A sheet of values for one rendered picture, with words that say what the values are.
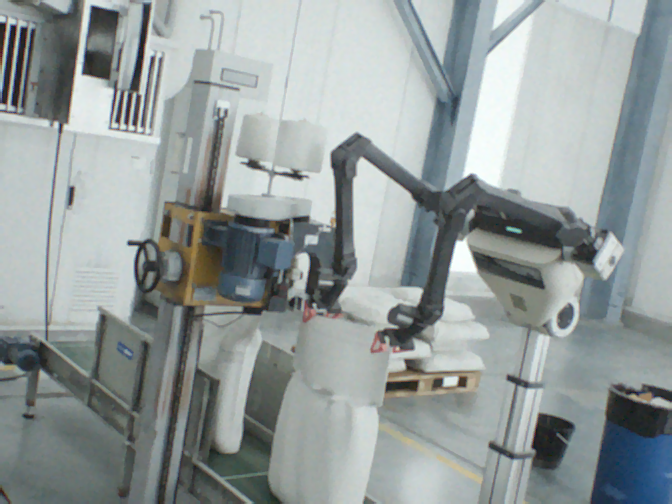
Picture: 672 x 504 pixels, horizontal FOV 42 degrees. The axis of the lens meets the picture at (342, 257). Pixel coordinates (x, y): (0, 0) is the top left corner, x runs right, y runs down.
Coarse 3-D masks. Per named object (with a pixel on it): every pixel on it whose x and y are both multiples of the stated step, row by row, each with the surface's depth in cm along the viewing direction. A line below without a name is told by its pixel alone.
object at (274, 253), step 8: (264, 240) 276; (272, 240) 276; (280, 240) 279; (264, 248) 276; (272, 248) 274; (280, 248) 275; (288, 248) 279; (256, 256) 278; (264, 256) 276; (272, 256) 274; (280, 256) 276; (288, 256) 280; (264, 264) 276; (272, 264) 275; (280, 264) 277; (288, 264) 282; (272, 272) 279
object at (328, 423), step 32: (320, 320) 308; (320, 352) 290; (352, 352) 285; (384, 352) 281; (288, 384) 306; (320, 384) 289; (352, 384) 286; (384, 384) 281; (288, 416) 303; (320, 416) 291; (352, 416) 282; (288, 448) 301; (320, 448) 289; (352, 448) 283; (288, 480) 300; (320, 480) 288; (352, 480) 285
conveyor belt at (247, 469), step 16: (64, 352) 436; (80, 352) 441; (240, 448) 349; (256, 448) 352; (208, 464) 327; (224, 464) 330; (240, 464) 333; (256, 464) 335; (224, 480) 315; (240, 480) 318; (256, 480) 320; (256, 496) 306; (272, 496) 309
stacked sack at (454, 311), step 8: (392, 288) 672; (400, 288) 675; (408, 288) 680; (416, 288) 687; (400, 296) 660; (408, 296) 657; (416, 296) 658; (448, 304) 643; (456, 304) 649; (464, 304) 652; (448, 312) 637; (456, 312) 643; (464, 312) 649; (440, 320) 634; (448, 320) 638; (456, 320) 643; (464, 320) 649
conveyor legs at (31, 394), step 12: (36, 372) 441; (36, 384) 442; (36, 396) 445; (48, 396) 449; (60, 396) 453; (132, 456) 358; (120, 468) 360; (132, 468) 359; (120, 480) 359; (120, 492) 359
